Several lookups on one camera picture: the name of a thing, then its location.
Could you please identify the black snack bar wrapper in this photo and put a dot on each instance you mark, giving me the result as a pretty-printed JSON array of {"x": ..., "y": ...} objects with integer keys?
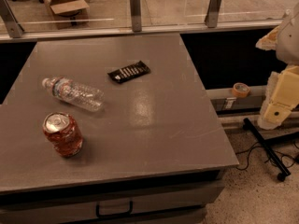
[{"x": 129, "y": 72}]

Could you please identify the left metal fence post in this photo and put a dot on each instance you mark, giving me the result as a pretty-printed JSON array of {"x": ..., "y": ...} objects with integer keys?
[{"x": 13, "y": 28}]

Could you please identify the grey table drawer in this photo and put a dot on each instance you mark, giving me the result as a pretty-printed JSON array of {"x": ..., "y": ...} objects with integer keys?
[{"x": 178, "y": 204}]

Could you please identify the middle metal fence post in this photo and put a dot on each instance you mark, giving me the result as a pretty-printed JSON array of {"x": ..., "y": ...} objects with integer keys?
[{"x": 135, "y": 10}]

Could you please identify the black drawer handle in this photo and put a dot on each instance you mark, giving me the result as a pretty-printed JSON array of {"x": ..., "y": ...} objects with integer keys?
[{"x": 113, "y": 209}]

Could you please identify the brown cardboard box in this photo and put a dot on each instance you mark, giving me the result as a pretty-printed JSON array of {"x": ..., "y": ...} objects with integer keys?
[{"x": 67, "y": 13}]

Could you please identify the orange tape roll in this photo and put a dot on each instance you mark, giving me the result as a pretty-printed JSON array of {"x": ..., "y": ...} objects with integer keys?
[{"x": 240, "y": 90}]

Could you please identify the metal fence post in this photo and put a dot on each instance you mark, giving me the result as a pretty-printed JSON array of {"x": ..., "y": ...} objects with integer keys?
[
  {"x": 212, "y": 15},
  {"x": 13, "y": 28},
  {"x": 135, "y": 10}
]

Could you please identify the red soda can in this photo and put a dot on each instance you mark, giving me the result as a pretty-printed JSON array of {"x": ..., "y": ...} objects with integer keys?
[{"x": 63, "y": 132}]

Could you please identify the grey metal side rail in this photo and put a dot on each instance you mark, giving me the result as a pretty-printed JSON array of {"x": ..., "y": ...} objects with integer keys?
[{"x": 224, "y": 100}]

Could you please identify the clear plastic water bottle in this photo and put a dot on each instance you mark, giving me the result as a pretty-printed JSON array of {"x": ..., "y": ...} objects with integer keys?
[{"x": 74, "y": 93}]

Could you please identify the right metal fence post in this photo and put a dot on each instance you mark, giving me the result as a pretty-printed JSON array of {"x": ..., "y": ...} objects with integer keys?
[{"x": 212, "y": 15}]

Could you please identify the black stand leg with caster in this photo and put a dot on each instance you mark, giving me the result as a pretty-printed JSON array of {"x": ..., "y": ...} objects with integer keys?
[{"x": 283, "y": 170}]

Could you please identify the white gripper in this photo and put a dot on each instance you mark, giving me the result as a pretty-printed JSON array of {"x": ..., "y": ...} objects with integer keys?
[{"x": 290, "y": 42}]

